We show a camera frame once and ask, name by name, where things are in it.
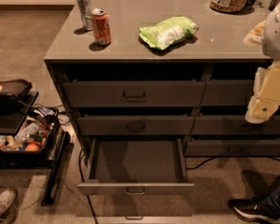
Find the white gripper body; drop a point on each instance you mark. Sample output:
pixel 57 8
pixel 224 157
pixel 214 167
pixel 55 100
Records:
pixel 277 36

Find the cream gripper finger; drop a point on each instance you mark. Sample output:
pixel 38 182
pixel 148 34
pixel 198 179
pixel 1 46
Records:
pixel 259 111

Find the grey drawer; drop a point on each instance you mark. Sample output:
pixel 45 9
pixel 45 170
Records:
pixel 234 124
pixel 233 148
pixel 136 168
pixel 135 125
pixel 227 92
pixel 133 93

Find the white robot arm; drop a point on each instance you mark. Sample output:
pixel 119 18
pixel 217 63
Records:
pixel 270 41

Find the grey drawer cabinet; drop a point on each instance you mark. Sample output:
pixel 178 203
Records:
pixel 174 70

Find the clear packaged snack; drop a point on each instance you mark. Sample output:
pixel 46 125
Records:
pixel 253 38

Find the black sneaker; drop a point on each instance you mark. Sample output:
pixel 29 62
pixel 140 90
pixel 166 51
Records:
pixel 254 210

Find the green chip bag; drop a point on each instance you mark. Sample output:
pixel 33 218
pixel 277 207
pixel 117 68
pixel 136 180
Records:
pixel 168 32

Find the orange soda can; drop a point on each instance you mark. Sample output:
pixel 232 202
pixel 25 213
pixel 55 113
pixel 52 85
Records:
pixel 101 27

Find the silver soda can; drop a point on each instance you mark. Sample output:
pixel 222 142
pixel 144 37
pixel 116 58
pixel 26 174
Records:
pixel 85 13

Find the black floor bar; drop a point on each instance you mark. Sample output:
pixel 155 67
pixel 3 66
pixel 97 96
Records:
pixel 55 175

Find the orange fruit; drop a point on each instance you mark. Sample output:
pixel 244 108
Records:
pixel 31 147

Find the black bin with groceries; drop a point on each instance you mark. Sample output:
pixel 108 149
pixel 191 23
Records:
pixel 38 128

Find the black tray lid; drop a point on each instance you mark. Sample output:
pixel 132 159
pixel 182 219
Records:
pixel 16 88

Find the white sneaker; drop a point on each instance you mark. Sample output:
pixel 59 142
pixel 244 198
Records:
pixel 7 198

